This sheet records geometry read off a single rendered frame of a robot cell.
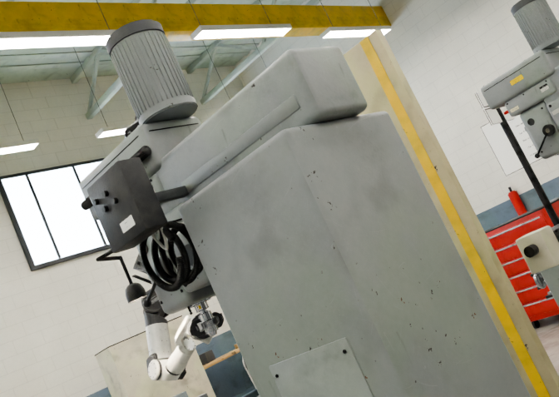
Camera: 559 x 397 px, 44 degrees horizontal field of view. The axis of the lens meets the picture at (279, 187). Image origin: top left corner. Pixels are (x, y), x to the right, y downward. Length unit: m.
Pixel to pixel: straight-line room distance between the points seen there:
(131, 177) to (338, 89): 0.61
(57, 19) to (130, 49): 5.64
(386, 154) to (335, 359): 0.57
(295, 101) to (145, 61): 0.68
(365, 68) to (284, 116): 2.10
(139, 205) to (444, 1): 10.30
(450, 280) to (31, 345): 8.84
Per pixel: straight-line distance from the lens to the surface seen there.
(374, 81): 3.84
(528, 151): 11.43
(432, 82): 12.03
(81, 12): 8.16
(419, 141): 3.72
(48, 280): 10.71
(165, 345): 2.82
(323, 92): 1.77
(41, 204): 11.04
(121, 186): 1.94
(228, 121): 1.95
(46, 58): 11.59
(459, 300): 1.89
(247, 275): 1.84
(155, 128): 2.26
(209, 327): 2.38
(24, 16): 7.78
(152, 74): 2.27
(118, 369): 8.41
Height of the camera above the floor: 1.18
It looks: 9 degrees up
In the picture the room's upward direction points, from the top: 25 degrees counter-clockwise
